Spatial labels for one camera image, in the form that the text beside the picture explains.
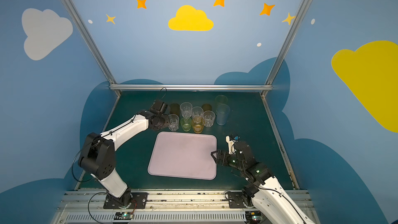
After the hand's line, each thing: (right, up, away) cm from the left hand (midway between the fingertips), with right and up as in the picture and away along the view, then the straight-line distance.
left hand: (168, 122), depth 92 cm
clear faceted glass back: (+9, +8, +16) cm, 20 cm away
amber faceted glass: (+18, -2, +10) cm, 21 cm away
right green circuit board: (+44, -42, -21) cm, 65 cm away
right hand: (+28, -14, -15) cm, 35 cm away
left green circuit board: (-15, -41, -22) cm, 49 cm away
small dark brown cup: (+24, +9, +12) cm, 28 cm away
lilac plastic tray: (+9, -20, +1) cm, 22 cm away
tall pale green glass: (+33, +14, +9) cm, 37 cm away
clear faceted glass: (+1, 0, +9) cm, 10 cm away
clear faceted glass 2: (+17, +6, +12) cm, 22 cm away
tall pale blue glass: (+34, +6, +8) cm, 35 cm away
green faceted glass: (+10, -2, +10) cm, 14 cm away
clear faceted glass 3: (+25, +2, +12) cm, 28 cm away
